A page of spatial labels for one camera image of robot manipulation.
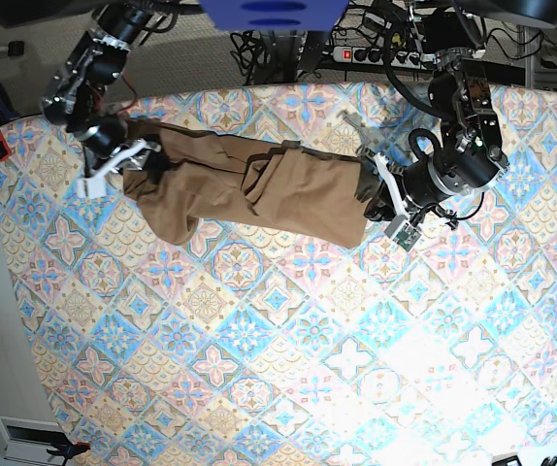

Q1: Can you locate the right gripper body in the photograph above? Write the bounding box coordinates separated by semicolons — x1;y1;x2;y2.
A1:
83;139;162;183

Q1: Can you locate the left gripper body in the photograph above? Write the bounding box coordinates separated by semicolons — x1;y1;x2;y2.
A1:
373;153;458;232

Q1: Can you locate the brown t-shirt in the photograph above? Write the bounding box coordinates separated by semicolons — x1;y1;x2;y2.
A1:
123;119;380;248

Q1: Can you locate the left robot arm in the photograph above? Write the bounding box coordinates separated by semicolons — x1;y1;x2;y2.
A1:
365;1;508;231

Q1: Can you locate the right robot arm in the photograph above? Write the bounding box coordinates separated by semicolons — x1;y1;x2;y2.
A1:
41;1;164;182

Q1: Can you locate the white power strip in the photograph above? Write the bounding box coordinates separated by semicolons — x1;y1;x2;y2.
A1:
331;46;433;71

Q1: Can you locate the patterned tile tablecloth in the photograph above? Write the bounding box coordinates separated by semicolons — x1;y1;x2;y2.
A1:
0;86;557;465

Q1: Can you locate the orange black clamp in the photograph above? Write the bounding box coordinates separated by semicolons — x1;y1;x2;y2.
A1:
47;442;90;459

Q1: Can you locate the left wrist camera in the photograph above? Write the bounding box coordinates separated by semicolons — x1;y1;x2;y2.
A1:
384;217;421;252

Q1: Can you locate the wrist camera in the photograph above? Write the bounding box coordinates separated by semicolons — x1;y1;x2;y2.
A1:
384;217;421;252
76;176;108;200

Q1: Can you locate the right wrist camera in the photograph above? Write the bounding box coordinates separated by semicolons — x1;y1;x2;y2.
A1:
76;176;108;200

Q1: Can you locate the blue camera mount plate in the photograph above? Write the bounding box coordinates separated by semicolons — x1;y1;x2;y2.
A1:
199;0;349;32

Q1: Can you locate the white wall vent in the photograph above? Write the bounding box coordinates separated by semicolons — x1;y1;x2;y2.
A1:
0;416;66;465

